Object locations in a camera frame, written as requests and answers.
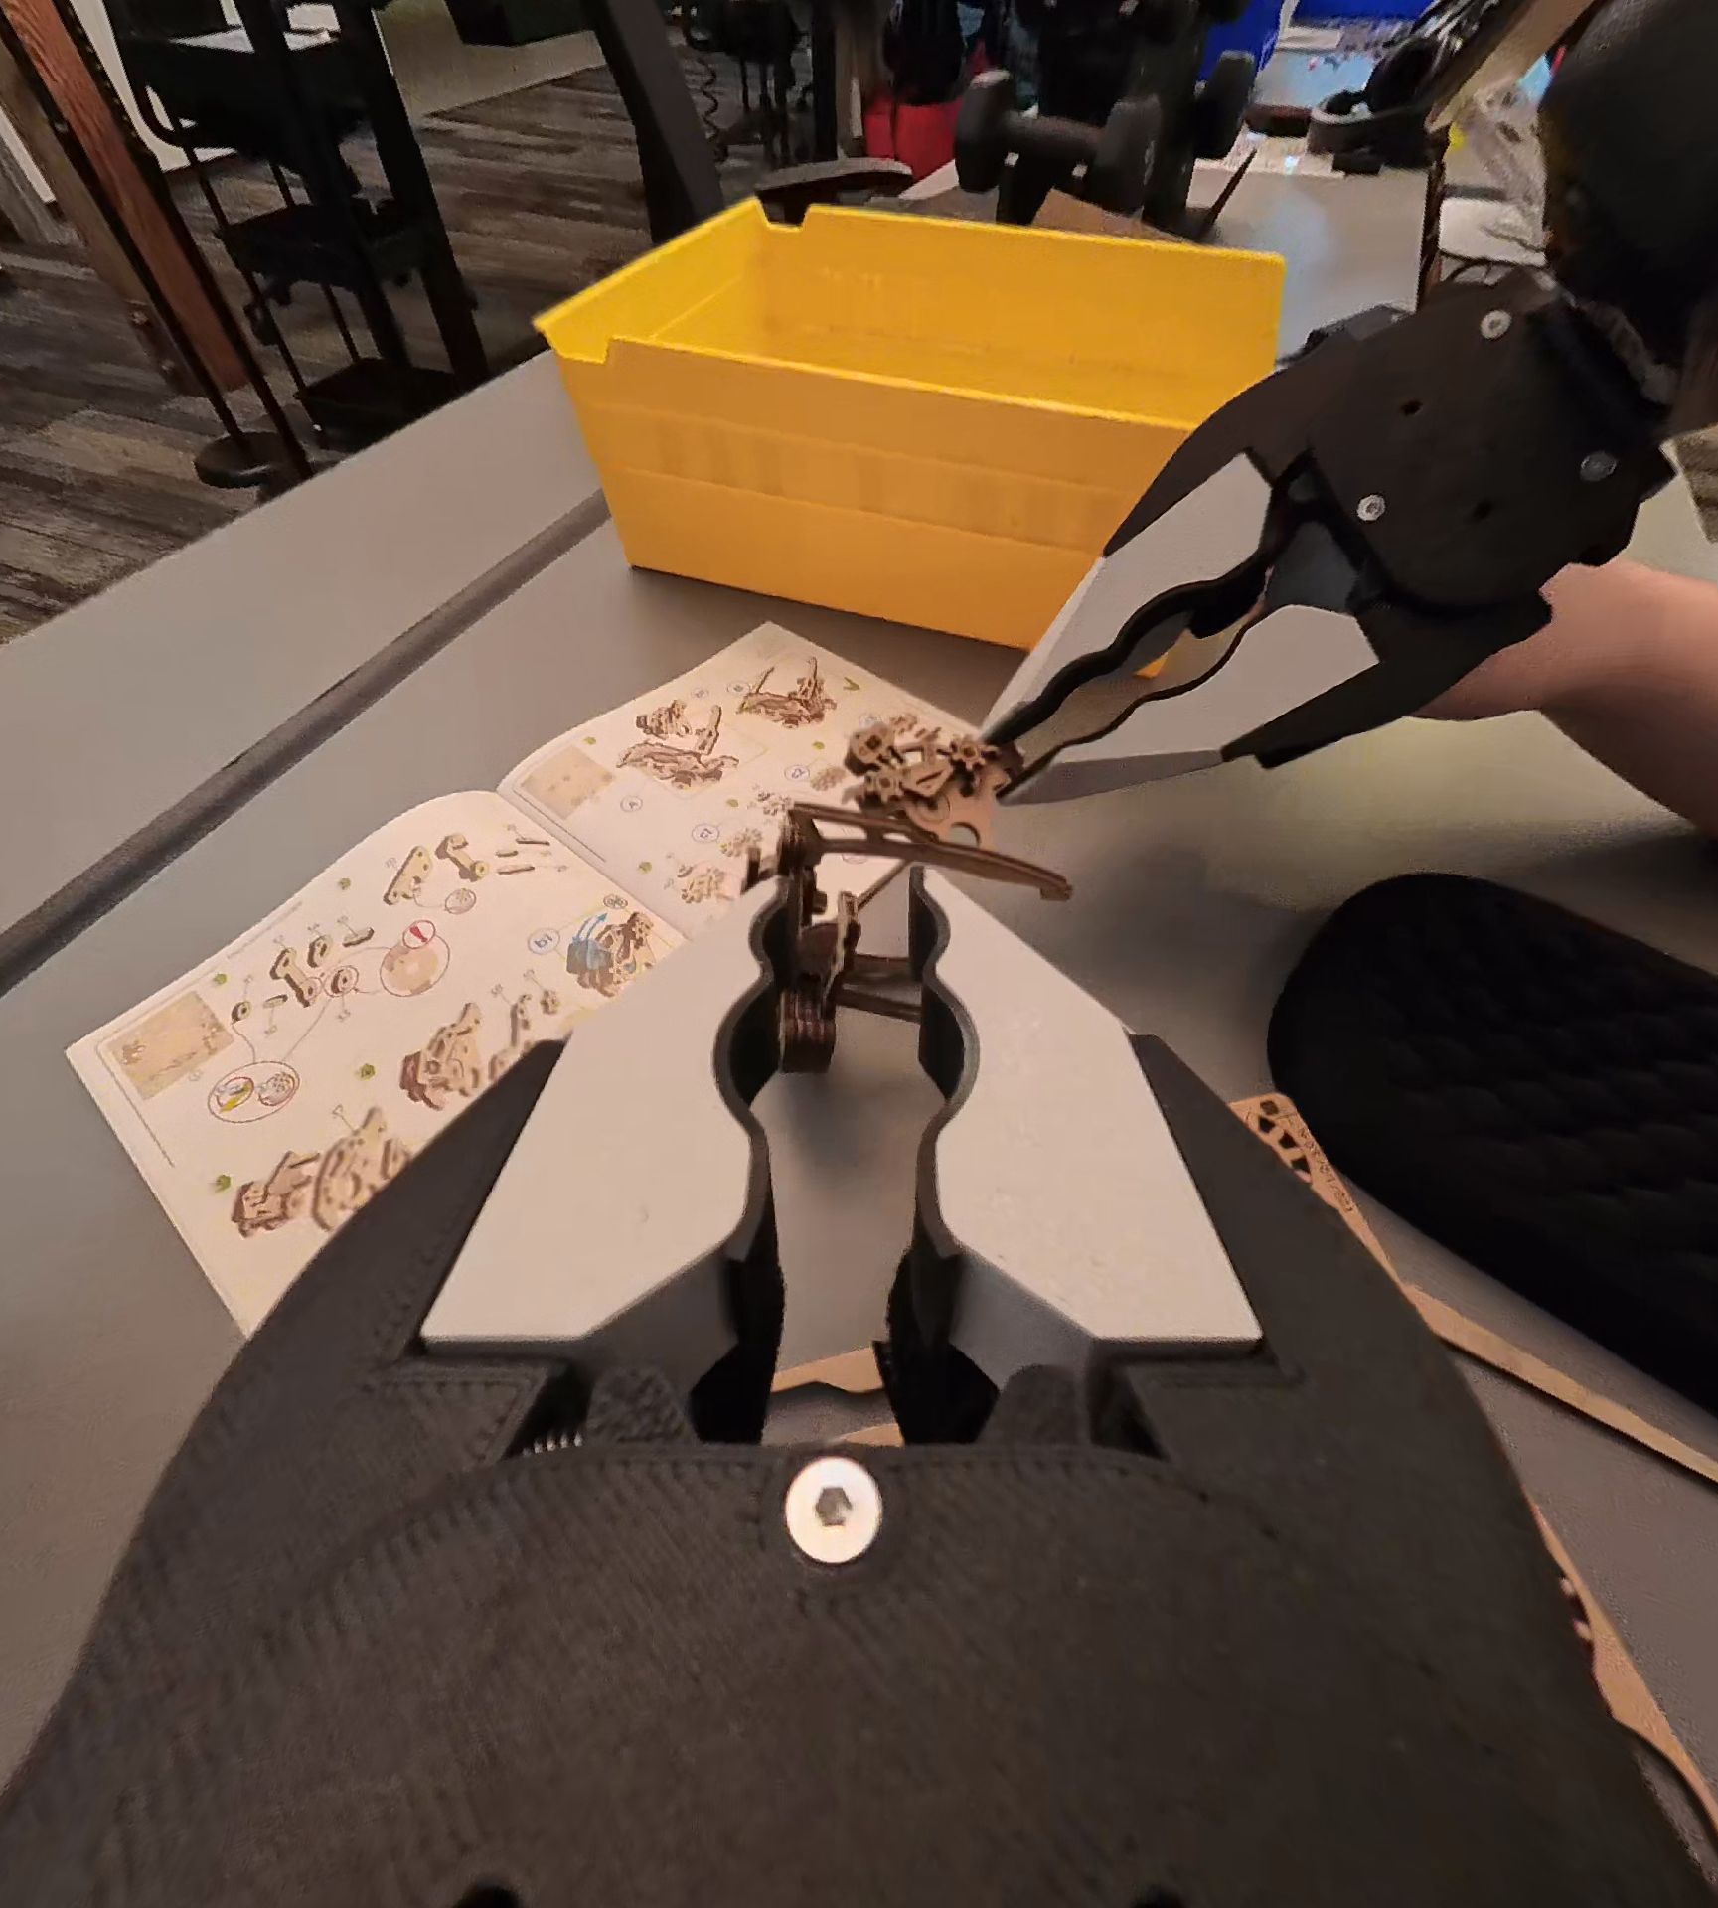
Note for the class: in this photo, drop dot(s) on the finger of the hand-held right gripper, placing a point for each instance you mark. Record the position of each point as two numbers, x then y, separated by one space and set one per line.
1172 567
1246 700

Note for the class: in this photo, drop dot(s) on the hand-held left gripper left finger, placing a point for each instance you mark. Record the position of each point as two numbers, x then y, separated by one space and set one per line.
591 1193

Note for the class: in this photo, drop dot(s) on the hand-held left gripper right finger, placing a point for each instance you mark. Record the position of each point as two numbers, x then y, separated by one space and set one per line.
1098 1193

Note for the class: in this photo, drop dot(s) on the wooden gear mechanism model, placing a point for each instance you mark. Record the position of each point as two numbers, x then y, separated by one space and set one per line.
814 968

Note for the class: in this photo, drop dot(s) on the person's right forearm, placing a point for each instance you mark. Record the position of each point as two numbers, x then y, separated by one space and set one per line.
1663 700

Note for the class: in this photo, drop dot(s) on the model instruction booklet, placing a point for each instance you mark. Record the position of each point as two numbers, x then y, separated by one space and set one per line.
353 1014

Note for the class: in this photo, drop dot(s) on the yellow plastic bin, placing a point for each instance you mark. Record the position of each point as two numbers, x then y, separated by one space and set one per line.
830 491

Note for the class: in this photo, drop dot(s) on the black textured wrist rest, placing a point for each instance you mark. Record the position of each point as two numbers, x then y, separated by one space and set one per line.
1544 1117

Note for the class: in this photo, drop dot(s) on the rack of dark equipment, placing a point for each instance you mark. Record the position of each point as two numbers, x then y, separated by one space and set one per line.
1083 119

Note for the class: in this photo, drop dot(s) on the dark office furniture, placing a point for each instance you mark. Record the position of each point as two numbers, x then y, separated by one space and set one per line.
307 223

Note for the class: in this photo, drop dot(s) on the wooden sheet frame offcut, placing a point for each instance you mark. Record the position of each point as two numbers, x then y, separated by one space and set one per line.
1544 1364

